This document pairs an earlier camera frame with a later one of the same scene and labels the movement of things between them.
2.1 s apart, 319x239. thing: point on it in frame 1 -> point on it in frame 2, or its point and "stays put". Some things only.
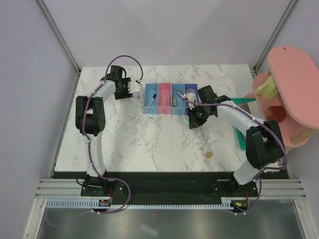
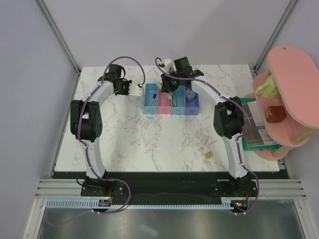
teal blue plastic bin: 178,104 stays put
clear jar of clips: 190,92 stays put
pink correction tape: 165,98 stays put
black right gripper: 193,121 -> 166,87
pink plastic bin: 164,101 stays put
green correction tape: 186,122 -> 168,94
